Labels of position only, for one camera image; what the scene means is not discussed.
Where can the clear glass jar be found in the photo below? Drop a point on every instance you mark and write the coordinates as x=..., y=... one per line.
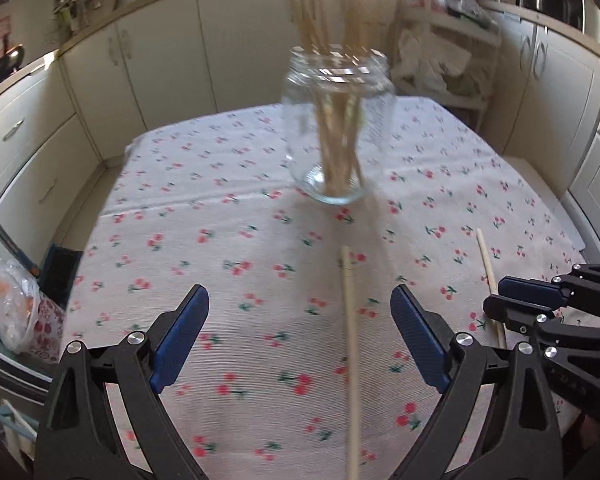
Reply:
x=300, y=129

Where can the wooden chopstick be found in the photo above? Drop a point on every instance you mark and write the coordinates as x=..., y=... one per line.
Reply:
x=492, y=283

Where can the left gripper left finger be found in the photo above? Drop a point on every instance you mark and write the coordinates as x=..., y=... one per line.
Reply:
x=173, y=335

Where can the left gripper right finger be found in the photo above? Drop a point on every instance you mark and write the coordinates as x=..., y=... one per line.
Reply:
x=426, y=336

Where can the cherry print tablecloth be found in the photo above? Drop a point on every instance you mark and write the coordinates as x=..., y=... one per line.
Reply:
x=263, y=392

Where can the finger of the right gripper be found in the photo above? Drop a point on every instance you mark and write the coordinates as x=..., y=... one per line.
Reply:
x=516, y=315
x=532, y=291

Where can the chopstick in jar tall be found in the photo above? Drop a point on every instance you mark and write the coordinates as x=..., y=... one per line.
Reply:
x=341, y=163

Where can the white storage shelf rack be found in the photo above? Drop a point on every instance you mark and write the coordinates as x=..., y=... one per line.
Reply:
x=446, y=51

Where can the blue dustpan with handle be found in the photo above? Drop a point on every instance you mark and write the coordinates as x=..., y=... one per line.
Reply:
x=56, y=275

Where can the black wok on counter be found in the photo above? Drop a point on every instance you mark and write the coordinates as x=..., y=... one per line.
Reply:
x=11, y=61

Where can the cream kitchen cabinets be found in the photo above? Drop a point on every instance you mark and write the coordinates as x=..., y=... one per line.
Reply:
x=66, y=114

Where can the floral trash bin with bag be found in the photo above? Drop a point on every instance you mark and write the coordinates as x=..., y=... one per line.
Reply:
x=30, y=322

